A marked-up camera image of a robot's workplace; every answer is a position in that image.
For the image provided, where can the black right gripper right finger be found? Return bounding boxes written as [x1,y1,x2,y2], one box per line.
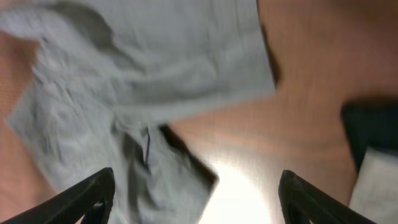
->
[278,170,375,224]

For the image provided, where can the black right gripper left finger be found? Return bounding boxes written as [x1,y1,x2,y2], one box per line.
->
[4,167,115,224]

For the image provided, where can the grey shorts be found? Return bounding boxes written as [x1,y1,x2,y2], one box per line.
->
[1,0,275,223]

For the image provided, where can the beige khaki shorts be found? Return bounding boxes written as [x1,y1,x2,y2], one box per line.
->
[349,147,397,224]

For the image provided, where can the black garment red waistband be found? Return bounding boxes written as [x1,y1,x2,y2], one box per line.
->
[340,98,397,171]

